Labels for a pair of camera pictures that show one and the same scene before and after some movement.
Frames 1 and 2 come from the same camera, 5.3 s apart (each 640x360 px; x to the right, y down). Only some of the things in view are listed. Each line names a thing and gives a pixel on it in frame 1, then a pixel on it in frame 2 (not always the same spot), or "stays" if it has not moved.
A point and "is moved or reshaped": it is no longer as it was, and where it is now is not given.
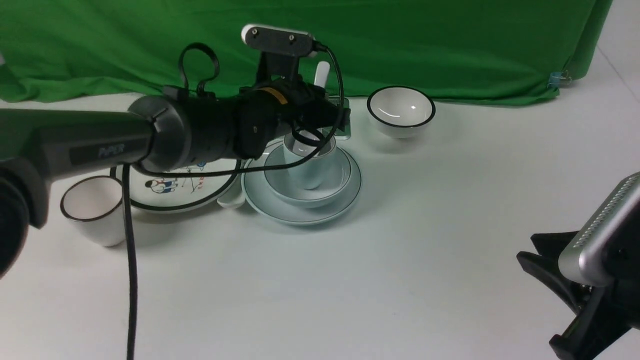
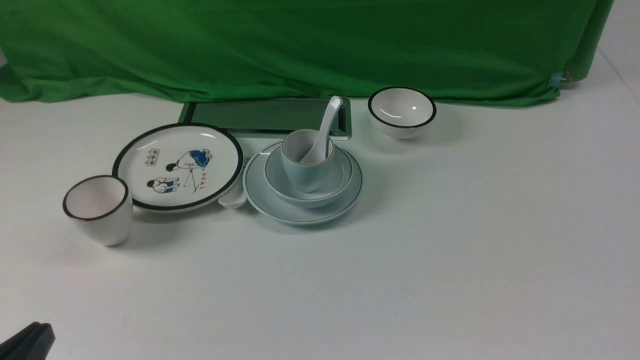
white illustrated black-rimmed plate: (191, 187) stays
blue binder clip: (558, 80) stays
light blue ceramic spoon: (322, 69) is moved or reshaped
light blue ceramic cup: (310, 173) stays
